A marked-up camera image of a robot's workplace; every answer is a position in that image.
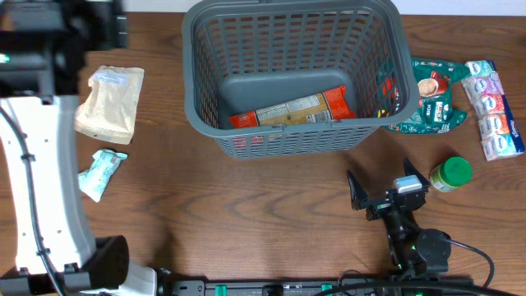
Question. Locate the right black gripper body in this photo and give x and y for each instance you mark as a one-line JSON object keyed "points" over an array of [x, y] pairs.
{"points": [[389, 203]]}

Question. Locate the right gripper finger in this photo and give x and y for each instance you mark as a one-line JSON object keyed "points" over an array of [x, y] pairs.
{"points": [[409, 169], [359, 197]]}

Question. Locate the green coffee bag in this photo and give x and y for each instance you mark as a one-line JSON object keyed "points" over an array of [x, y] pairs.
{"points": [[435, 113]]}

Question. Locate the orange pasta package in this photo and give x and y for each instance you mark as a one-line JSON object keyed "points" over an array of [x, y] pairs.
{"points": [[321, 107]]}

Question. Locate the beige paper pouch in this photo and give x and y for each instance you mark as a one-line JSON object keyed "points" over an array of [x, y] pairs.
{"points": [[109, 112]]}

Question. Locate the light blue wipes packet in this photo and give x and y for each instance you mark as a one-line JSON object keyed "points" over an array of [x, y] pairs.
{"points": [[94, 180]]}

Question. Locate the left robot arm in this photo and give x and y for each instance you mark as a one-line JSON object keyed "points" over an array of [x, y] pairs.
{"points": [[42, 56]]}

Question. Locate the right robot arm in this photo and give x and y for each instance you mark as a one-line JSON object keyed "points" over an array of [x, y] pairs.
{"points": [[417, 252]]}

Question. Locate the tissue pack multipack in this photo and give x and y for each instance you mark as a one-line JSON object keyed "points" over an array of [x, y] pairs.
{"points": [[500, 137]]}

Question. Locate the green lid jar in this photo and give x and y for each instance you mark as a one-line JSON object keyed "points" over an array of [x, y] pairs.
{"points": [[451, 174]]}

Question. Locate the grey plastic basket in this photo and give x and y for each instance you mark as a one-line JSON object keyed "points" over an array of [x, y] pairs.
{"points": [[240, 56]]}

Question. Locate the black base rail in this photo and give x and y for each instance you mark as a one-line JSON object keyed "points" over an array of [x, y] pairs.
{"points": [[286, 288]]}

